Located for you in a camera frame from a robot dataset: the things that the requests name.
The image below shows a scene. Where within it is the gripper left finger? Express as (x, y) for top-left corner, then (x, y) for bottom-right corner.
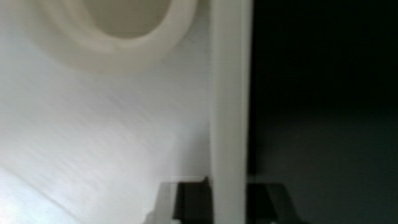
(142, 177), (213, 224)

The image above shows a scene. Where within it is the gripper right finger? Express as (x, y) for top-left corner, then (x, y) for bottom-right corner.
(247, 183), (309, 224)

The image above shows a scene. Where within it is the white square table top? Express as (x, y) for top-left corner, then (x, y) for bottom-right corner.
(0, 0), (252, 224)

